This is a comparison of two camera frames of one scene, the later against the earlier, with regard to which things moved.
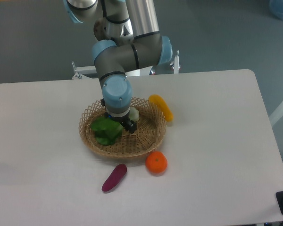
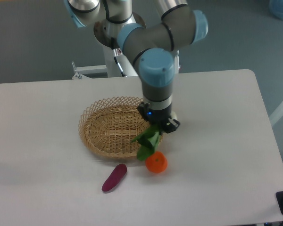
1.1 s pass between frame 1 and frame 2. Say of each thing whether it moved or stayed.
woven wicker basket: stayed
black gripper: moved
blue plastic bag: stayed
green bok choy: moved
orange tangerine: stayed
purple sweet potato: stayed
